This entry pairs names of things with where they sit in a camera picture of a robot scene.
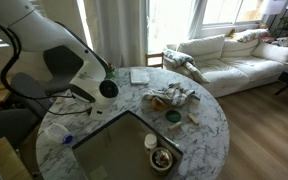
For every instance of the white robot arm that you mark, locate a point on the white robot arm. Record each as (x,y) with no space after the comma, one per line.
(22,23)

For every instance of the wooden block near lid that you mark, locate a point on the wooden block near lid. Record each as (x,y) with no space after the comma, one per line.
(175,125)

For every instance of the wooden block right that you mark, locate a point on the wooden block right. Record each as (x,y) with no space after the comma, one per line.
(193,118)

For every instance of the folded white paper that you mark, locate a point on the folded white paper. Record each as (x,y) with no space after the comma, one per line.
(139,76)

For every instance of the striped crumpled cloth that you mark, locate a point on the striped crumpled cloth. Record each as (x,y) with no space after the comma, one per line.
(174,95)

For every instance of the wooden chair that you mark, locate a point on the wooden chair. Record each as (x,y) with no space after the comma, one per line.
(154,60)

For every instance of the green hot sauce bottle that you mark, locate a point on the green hot sauce bottle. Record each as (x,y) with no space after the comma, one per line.
(111,71)

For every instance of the patterned throw blanket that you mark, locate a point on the patterned throw blanket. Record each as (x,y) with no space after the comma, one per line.
(184,64)

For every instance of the bowl with food scraps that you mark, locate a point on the bowl with food scraps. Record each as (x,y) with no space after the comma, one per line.
(161,159)

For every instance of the white sofa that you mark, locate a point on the white sofa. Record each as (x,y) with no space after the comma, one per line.
(233,66)

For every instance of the clear bottle blue cap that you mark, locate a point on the clear bottle blue cap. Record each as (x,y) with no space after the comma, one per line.
(58,133)

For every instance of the grey office chair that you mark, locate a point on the grey office chair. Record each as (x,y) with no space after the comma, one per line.
(17,124)

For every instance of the floral cushion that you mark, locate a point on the floral cushion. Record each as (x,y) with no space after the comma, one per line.
(250,34)

